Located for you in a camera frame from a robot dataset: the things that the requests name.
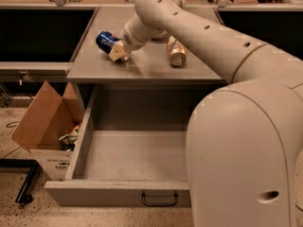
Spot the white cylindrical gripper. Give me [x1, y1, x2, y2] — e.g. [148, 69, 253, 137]
[109, 29, 142, 61]

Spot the blue pepsi can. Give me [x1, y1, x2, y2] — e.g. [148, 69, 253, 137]
[96, 31, 119, 54]

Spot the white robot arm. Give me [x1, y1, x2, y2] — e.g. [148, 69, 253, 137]
[110, 0, 303, 227]

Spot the grey counter cabinet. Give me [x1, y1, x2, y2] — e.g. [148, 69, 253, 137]
[67, 5, 225, 90]

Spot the gold soda can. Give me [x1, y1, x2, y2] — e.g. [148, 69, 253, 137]
[167, 36, 187, 66]

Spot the grey open top drawer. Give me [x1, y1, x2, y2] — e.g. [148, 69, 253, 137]
[45, 85, 203, 207]

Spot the crumpled trash in box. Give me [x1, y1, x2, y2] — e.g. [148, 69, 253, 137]
[59, 125, 80, 151]

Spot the brown cardboard box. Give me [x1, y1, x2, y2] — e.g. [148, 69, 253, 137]
[11, 81, 83, 181]

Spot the black drawer handle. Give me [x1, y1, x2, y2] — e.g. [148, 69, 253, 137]
[141, 192, 178, 207]

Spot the black table leg frame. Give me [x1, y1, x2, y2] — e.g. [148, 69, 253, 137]
[0, 158, 41, 205]

